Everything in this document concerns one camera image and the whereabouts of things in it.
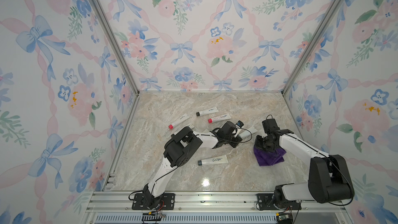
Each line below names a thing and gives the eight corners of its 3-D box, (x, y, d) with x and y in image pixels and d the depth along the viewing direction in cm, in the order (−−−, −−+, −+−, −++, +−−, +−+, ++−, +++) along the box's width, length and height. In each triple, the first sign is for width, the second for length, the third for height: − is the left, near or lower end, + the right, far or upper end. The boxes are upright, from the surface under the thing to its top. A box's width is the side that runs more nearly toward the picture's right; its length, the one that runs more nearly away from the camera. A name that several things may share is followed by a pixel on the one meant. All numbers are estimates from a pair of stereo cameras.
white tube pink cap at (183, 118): (170, 130, 101) (170, 127, 99) (168, 127, 103) (167, 124, 101) (189, 118, 108) (189, 115, 105) (186, 115, 109) (186, 112, 107)
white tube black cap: (197, 117, 108) (197, 115, 106) (195, 114, 110) (195, 112, 108) (217, 112, 111) (217, 110, 109) (216, 108, 113) (216, 106, 111)
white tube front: (198, 167, 86) (198, 166, 84) (197, 161, 89) (197, 159, 87) (227, 162, 88) (228, 161, 86) (225, 156, 91) (226, 154, 88)
